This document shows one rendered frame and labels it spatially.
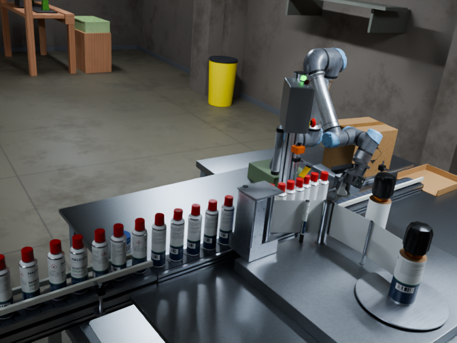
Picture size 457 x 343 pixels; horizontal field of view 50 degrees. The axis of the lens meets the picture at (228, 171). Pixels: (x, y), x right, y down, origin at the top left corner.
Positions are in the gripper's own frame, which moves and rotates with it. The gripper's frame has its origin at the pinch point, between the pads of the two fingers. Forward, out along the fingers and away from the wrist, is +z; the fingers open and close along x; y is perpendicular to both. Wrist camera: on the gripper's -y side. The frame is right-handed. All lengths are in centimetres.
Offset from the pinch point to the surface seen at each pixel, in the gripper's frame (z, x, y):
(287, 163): -3.3, -27.1, -12.9
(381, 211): -3.7, -13.8, 31.1
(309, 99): -29, -49, 0
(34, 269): 59, -124, 3
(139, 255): 48, -91, 3
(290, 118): -20, -50, -3
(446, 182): -37, 85, 4
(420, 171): -37, 85, -13
